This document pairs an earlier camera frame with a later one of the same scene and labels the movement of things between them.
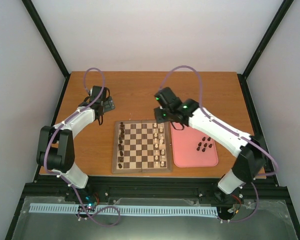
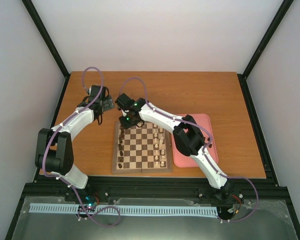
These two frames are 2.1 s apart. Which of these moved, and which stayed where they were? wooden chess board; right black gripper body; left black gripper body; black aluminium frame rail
Moved: right black gripper body
Stayed: left black gripper body; black aluminium frame rail; wooden chess board
